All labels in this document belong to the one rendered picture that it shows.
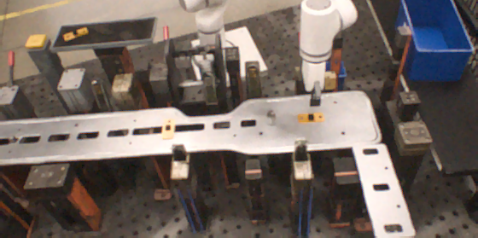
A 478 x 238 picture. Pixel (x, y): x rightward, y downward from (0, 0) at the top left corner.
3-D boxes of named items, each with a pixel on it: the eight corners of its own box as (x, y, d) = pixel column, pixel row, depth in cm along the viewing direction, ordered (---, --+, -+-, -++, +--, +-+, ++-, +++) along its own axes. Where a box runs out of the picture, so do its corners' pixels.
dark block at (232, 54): (236, 136, 165) (224, 60, 134) (236, 123, 170) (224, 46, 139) (248, 136, 165) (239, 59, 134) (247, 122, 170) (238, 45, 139)
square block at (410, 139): (382, 206, 138) (405, 144, 112) (376, 186, 144) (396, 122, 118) (405, 205, 138) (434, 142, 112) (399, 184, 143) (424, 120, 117)
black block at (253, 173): (247, 229, 138) (241, 185, 116) (247, 201, 145) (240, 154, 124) (271, 228, 137) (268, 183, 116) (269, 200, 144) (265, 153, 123)
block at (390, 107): (379, 181, 145) (395, 130, 123) (370, 153, 153) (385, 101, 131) (387, 180, 145) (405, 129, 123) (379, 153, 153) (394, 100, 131)
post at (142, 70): (160, 140, 168) (132, 70, 138) (161, 130, 171) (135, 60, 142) (171, 139, 167) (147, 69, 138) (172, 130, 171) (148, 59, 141)
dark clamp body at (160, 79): (166, 151, 164) (142, 85, 136) (169, 126, 173) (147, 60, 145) (192, 149, 163) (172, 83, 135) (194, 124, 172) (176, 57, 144)
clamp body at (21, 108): (34, 165, 165) (-13, 107, 139) (43, 142, 173) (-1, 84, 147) (57, 163, 165) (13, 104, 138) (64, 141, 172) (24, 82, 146)
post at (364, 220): (355, 231, 133) (368, 187, 112) (348, 201, 141) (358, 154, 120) (374, 230, 133) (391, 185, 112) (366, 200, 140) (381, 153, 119)
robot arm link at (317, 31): (320, 29, 111) (294, 43, 108) (323, -13, 102) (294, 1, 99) (341, 44, 106) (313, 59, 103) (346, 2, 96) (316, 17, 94)
